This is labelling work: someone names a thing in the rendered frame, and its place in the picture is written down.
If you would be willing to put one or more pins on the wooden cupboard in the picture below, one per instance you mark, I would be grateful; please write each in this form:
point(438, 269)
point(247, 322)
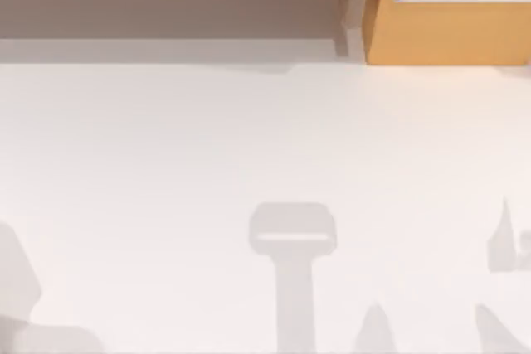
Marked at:
point(435, 39)

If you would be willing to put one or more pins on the wooden drawer front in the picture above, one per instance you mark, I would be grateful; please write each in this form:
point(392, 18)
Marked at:
point(456, 30)

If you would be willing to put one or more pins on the open wooden shelf unit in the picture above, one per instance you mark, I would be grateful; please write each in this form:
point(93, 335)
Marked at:
point(174, 6)

